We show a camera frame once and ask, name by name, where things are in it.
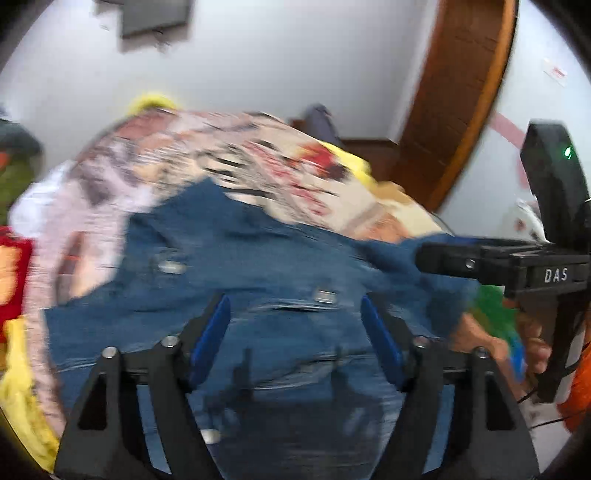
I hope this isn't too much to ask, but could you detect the blue denim jacket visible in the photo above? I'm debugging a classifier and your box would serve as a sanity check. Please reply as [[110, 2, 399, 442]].
[[46, 180, 478, 479]]

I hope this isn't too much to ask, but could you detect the orange sleeve forearm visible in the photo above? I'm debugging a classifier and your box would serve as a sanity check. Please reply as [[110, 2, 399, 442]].
[[558, 320, 591, 433]]

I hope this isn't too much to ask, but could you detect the person right hand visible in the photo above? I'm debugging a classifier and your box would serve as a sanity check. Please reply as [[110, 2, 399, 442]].
[[451, 299, 552, 374]]

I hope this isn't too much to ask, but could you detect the yellow fleece blanket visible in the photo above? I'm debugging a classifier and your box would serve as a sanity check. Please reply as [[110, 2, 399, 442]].
[[1, 317, 59, 474]]

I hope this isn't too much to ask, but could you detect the red plush toy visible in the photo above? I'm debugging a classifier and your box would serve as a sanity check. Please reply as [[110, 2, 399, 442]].
[[0, 226, 33, 344]]

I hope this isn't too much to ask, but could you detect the grey purple backpack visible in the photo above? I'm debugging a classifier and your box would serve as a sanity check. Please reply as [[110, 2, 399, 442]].
[[301, 104, 344, 148]]

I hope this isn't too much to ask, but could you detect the brown wooden door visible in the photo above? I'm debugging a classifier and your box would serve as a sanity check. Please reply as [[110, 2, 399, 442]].
[[392, 1, 517, 211]]

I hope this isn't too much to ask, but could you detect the white cloth on bed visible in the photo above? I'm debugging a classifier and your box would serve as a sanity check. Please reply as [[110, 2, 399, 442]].
[[8, 160, 75, 240]]

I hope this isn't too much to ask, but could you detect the newspaper print bed blanket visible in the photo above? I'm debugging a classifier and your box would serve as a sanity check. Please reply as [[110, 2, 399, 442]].
[[24, 109, 438, 434]]

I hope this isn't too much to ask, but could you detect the green patterned storage box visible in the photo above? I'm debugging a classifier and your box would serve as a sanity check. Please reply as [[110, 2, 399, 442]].
[[0, 151, 35, 226]]

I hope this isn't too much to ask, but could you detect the grey pillow on pile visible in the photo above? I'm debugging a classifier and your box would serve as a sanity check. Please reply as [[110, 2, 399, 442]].
[[0, 119, 42, 160]]

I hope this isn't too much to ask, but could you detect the small black wall monitor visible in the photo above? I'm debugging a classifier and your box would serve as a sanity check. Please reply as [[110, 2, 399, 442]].
[[121, 0, 192, 38]]

